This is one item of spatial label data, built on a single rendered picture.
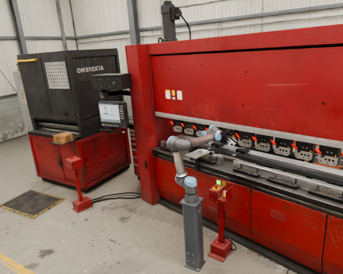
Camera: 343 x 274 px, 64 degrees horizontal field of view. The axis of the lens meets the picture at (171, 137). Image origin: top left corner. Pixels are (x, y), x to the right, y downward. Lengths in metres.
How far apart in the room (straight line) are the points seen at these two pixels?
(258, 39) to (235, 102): 0.65
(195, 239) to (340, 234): 1.27
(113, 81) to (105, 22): 6.28
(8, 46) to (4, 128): 2.33
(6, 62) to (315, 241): 8.60
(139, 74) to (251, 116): 1.57
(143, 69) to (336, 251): 2.86
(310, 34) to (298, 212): 1.56
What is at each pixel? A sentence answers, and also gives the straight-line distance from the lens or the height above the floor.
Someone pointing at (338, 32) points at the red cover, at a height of 2.24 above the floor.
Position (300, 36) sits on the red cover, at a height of 2.24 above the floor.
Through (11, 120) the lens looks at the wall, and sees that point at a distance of 9.42.
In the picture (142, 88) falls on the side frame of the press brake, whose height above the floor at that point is 1.74.
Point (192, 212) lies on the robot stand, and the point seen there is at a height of 0.70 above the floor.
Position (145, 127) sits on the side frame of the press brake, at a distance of 3.81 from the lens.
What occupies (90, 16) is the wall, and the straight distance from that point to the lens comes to 10.36.
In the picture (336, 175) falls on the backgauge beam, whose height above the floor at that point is 0.97.
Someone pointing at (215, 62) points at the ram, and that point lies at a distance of 3.06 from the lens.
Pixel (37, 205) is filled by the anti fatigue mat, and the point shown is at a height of 0.01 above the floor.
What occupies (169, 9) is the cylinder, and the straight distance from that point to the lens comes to 3.65.
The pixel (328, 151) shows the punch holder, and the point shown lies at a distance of 2.69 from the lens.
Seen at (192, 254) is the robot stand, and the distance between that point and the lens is 3.07.
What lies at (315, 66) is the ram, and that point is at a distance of 2.59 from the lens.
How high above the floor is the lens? 2.20
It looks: 17 degrees down
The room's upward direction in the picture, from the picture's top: 4 degrees counter-clockwise
